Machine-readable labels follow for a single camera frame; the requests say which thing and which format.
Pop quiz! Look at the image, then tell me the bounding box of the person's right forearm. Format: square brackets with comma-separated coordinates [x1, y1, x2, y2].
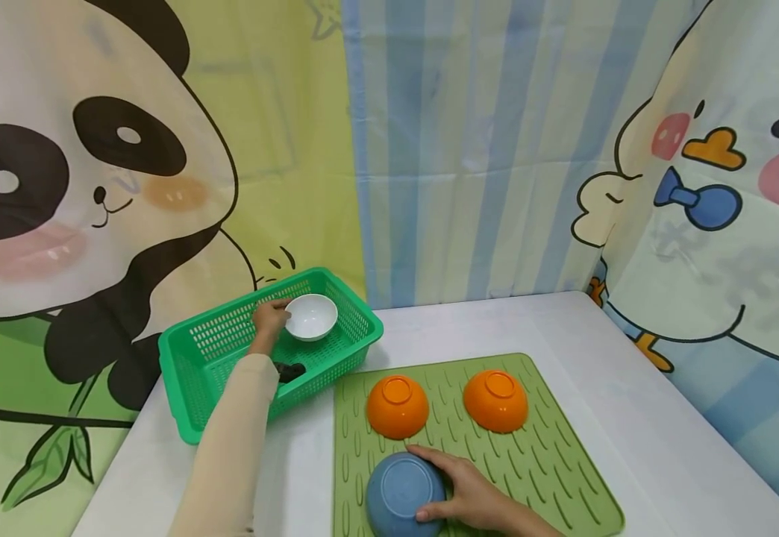
[507, 509, 566, 537]

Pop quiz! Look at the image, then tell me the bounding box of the person's left hand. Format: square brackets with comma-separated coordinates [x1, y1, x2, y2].
[249, 298, 294, 356]

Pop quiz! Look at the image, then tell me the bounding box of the white bowl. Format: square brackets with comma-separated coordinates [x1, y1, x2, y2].
[284, 293, 339, 342]

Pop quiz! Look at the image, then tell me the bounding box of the green plastic basket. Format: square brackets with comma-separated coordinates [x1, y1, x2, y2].
[158, 267, 384, 445]

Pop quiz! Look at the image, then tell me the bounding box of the blue bowl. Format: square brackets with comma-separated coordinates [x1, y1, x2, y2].
[365, 451, 448, 537]

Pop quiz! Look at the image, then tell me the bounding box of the orange bowl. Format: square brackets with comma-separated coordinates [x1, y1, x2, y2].
[366, 374, 431, 440]
[463, 370, 531, 434]

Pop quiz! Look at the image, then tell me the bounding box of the person's right hand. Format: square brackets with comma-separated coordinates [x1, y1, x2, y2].
[405, 445, 533, 535]

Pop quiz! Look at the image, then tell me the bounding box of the green ribbed drying mat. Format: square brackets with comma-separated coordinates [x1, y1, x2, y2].
[333, 353, 626, 537]

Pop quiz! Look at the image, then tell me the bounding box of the person's left forearm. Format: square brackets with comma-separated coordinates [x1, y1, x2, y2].
[166, 351, 281, 537]

